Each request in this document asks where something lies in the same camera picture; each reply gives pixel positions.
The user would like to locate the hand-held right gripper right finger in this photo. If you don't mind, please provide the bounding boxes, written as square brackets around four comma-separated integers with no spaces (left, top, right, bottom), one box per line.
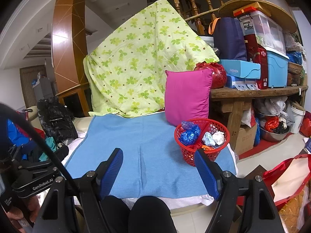
[194,149,285,233]

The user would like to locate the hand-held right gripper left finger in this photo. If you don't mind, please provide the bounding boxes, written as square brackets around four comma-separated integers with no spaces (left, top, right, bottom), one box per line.
[33,148,124,233]

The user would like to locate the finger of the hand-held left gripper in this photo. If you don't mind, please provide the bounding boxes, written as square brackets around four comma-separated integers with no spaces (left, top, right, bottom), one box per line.
[38,145,70,169]

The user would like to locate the red mesh plastic basket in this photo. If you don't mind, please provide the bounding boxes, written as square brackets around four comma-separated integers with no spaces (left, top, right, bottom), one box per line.
[174,118,231,167]

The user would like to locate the light blue knotted cloth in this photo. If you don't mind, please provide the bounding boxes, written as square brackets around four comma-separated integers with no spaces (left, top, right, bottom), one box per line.
[202,132,216,146]

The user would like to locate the white tissue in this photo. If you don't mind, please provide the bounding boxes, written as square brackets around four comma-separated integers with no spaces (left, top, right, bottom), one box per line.
[211,130,225,146]

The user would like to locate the blue plastic bag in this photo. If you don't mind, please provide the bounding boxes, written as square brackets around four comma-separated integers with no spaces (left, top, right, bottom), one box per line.
[179,121,202,146]

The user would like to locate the person's left hand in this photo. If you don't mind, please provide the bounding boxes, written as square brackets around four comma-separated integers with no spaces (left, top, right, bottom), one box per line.
[6,195,41,226]

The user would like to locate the teal garment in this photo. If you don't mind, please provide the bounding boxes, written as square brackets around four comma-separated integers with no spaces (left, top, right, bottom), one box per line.
[40,137,58,162]

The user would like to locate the pile of colourful clothes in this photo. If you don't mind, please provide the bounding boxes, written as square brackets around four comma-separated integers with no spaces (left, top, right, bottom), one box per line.
[0,103,81,190]

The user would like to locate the black puffer jacket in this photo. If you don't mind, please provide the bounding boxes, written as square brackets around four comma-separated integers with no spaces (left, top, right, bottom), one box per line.
[37,98,79,141]

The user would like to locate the cream cushion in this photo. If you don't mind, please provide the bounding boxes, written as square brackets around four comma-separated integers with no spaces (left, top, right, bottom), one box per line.
[72,116,94,133]

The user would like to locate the blue blanket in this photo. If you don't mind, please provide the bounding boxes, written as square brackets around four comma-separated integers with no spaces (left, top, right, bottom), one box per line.
[65,113,238,198]

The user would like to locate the brown cardboard box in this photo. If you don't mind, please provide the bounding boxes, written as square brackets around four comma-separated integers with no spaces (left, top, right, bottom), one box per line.
[234,123,258,156]

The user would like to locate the person's black pants legs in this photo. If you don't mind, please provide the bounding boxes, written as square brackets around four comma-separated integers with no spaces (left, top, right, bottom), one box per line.
[100,195,178,233]

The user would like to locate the wooden cabinet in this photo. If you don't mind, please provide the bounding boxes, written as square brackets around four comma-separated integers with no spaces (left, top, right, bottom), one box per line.
[56,82,94,117]

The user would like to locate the metal bowl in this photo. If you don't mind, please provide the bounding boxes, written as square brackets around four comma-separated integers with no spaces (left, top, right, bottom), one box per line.
[259,123,291,143]

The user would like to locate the pink pillow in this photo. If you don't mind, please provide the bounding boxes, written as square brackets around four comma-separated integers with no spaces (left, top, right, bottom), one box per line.
[164,68,214,127]

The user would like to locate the rough wooden bench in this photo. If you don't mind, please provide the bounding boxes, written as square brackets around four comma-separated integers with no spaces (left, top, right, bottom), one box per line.
[209,85,309,151]

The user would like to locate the red shopping bag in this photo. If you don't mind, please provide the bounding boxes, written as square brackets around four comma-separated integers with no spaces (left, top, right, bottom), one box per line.
[262,154,311,208]

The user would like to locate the large red plastic bag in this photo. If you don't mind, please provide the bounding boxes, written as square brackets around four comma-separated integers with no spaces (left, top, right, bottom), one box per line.
[193,62,228,90]

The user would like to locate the white bucket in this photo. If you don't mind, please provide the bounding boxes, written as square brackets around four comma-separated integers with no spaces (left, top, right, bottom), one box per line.
[290,104,306,134]

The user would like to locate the blue cardboard box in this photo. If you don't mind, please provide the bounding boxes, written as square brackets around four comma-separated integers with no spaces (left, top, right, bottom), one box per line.
[217,59,262,81]

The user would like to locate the curved wooden column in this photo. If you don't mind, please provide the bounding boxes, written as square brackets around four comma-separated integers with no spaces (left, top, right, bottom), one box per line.
[51,0,88,96]

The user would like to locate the green floral quilt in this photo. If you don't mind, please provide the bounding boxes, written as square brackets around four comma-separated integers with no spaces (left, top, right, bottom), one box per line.
[83,0,220,118]

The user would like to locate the dark red gift box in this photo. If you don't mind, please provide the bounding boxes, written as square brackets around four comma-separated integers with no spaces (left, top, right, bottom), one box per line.
[244,34,269,90]

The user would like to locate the blue plastic storage bin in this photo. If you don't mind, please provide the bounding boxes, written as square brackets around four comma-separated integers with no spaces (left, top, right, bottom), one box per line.
[266,47,290,88]

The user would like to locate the wicker basket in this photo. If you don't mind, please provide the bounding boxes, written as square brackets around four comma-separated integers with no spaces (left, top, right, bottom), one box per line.
[288,62,304,75]

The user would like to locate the clear plastic storage bin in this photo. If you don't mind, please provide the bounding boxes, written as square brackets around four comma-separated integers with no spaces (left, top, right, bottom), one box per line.
[237,11,287,54]

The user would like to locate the flat red orange box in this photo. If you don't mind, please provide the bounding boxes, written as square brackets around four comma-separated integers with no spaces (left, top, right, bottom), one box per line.
[232,2,269,17]

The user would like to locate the wooden stair railing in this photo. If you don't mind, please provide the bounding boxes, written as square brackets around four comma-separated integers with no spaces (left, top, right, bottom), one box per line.
[146,0,258,35]

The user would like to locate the round wooden tabletop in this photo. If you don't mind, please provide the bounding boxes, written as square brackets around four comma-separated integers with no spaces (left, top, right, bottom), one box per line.
[218,0,298,33]

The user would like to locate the navy bag with orange handles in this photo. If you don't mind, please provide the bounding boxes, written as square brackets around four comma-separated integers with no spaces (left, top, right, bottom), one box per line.
[209,17,247,62]

